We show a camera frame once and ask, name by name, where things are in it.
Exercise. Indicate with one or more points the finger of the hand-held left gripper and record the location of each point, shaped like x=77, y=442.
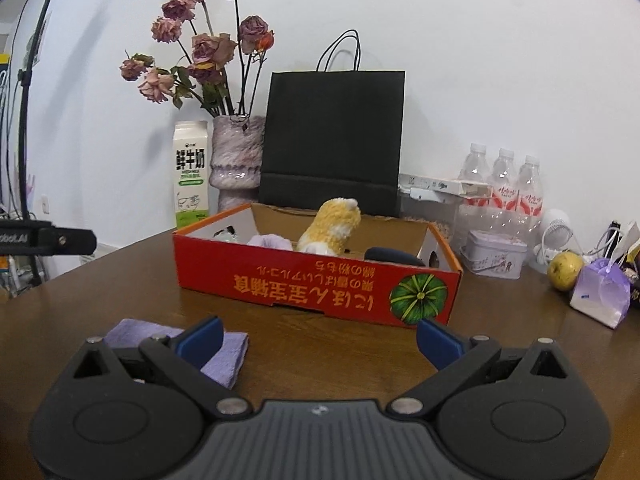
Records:
x=70, y=242

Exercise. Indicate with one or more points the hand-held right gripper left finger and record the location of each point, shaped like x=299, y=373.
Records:
x=202, y=341

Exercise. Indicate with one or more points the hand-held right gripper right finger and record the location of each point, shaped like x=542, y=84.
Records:
x=440, y=342

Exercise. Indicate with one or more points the purple towel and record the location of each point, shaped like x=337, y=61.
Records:
x=232, y=355

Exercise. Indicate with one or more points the navy blue zip case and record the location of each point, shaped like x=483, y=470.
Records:
x=392, y=256

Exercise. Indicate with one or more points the red cardboard box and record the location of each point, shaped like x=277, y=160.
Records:
x=300, y=280

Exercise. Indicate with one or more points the purple plush headband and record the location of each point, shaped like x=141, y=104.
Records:
x=270, y=241

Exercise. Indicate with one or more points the yellow white plush toy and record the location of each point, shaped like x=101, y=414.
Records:
x=332, y=227

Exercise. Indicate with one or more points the black light stand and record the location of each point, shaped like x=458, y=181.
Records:
x=27, y=160

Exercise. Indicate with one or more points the printed tin box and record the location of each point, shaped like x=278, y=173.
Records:
x=492, y=257

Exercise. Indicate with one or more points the clear seed container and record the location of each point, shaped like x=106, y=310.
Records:
x=430, y=215

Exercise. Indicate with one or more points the white green milk carton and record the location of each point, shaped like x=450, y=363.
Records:
x=191, y=175

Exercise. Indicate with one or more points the yellow green apple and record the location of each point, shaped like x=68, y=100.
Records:
x=565, y=271

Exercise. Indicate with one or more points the white astronaut figure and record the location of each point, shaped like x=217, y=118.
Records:
x=557, y=237

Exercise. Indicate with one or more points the flat white carton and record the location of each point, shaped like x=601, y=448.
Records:
x=440, y=184

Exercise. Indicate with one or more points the purple tissue pack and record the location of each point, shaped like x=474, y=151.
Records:
x=600, y=295

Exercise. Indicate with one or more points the purple mottled vase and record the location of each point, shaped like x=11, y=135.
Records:
x=237, y=160

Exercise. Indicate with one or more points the black paper bag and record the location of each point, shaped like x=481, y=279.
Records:
x=332, y=135

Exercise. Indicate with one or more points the dried rose bouquet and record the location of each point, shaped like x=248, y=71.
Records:
x=210, y=50

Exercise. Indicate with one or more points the white wall panel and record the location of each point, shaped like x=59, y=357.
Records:
x=107, y=251

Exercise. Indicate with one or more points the small white wall socket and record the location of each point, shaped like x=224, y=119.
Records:
x=46, y=204

